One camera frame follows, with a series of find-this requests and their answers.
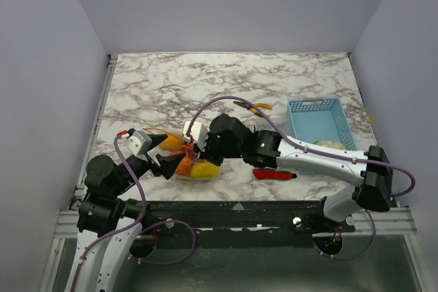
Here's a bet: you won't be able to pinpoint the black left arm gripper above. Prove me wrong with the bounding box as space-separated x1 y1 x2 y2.
112 134 186 196

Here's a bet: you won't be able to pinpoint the small yellow orange fruit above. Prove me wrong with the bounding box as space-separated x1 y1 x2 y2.
158 132 184 152

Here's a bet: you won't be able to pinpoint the clear zip bag orange zipper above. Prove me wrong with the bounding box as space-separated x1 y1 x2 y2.
143 127 220 181

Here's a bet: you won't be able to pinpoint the yellow lemon squash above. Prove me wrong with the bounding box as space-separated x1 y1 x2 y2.
190 161 220 179

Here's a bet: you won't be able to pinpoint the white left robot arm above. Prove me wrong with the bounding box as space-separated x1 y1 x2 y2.
65 129 168 291

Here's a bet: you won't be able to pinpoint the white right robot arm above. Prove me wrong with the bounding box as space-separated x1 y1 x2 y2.
181 114 393 232

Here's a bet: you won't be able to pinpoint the red black utility knife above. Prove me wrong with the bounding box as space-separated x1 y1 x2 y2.
252 168 297 181

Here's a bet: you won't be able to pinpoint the light blue plastic basket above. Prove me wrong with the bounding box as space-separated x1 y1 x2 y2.
285 96 357 150

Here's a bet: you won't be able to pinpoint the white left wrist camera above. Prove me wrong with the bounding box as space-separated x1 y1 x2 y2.
120 129 152 157

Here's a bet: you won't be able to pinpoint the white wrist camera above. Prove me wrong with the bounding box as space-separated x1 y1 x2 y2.
182 120 209 152
120 129 152 157

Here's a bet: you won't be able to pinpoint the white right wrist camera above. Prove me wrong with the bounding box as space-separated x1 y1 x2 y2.
182 120 209 152

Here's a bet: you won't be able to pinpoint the yellow handled pliers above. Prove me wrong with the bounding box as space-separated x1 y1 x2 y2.
233 100 273 118

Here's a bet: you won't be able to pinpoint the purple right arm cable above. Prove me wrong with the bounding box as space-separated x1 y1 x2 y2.
186 96 417 261

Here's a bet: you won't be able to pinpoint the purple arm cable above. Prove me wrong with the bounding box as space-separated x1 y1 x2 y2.
70 133 196 292
186 96 417 261

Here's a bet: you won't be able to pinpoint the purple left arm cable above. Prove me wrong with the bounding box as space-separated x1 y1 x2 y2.
70 133 196 292

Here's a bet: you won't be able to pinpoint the black metal base rail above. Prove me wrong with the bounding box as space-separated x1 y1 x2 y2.
134 201 354 249

